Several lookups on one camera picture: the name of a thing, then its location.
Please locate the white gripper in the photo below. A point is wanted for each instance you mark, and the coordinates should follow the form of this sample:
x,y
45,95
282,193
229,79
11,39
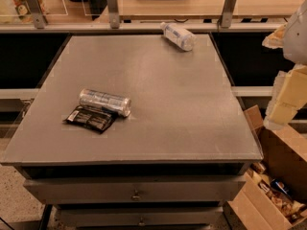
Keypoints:
x,y
296,37

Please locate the silver blue redbull can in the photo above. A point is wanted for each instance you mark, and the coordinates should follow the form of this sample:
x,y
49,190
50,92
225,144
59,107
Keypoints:
x,y
104,101

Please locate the blue pepsi can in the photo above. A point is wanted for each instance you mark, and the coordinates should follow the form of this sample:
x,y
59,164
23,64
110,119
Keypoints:
x,y
281,187

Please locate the brown cardboard box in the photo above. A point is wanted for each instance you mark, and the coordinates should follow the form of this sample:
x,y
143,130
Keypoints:
x,y
285,158

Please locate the grey upper drawer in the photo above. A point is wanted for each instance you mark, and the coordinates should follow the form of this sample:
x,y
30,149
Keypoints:
x,y
135,189

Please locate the grey drawer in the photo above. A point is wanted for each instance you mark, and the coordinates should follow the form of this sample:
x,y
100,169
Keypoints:
x,y
139,217
135,189

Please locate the black snack packet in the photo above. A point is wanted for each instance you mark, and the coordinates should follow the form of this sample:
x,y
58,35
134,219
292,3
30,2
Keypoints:
x,y
97,120

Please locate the grey lower drawer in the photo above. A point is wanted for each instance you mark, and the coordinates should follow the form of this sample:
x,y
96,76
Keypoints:
x,y
139,217

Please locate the colourful snack bag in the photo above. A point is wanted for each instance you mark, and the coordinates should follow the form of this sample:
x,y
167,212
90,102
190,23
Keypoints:
x,y
17,11

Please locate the right metal bracket post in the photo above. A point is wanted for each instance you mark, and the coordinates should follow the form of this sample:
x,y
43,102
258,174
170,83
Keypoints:
x,y
227,13

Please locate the metal bracket post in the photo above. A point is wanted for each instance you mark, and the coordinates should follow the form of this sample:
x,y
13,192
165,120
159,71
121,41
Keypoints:
x,y
36,12
227,13
113,13

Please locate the middle metal bracket post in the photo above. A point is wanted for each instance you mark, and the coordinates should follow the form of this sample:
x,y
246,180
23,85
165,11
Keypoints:
x,y
113,13

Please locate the left metal bracket post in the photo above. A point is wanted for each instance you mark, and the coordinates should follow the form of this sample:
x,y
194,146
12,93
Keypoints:
x,y
36,12

